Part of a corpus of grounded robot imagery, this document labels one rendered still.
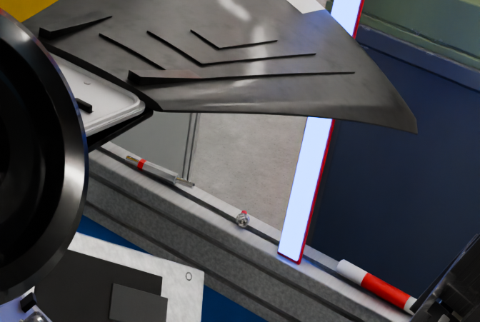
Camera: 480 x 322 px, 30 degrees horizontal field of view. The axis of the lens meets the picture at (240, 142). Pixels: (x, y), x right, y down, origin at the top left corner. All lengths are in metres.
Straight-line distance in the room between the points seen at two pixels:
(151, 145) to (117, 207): 1.07
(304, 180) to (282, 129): 1.91
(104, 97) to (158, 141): 1.62
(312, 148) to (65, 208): 0.46
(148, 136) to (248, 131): 0.73
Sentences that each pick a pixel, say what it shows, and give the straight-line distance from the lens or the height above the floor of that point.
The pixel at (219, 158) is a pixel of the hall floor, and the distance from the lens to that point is 2.53.
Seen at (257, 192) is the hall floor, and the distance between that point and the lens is 2.42.
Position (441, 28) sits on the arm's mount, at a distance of 0.97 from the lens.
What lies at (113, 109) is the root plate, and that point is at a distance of 0.42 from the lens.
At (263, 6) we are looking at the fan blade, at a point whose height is 1.17.
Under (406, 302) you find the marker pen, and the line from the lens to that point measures 0.83.
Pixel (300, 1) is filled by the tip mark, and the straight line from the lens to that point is 0.61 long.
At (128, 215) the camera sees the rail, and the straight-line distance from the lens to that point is 0.96.
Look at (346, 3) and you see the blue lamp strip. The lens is 0.72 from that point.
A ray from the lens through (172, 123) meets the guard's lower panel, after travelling 2.06.
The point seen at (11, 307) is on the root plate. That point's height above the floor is 1.12.
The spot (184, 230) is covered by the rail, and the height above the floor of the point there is 0.83.
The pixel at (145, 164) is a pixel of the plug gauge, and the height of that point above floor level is 0.87.
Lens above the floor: 1.40
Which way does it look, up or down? 32 degrees down
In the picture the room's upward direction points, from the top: 10 degrees clockwise
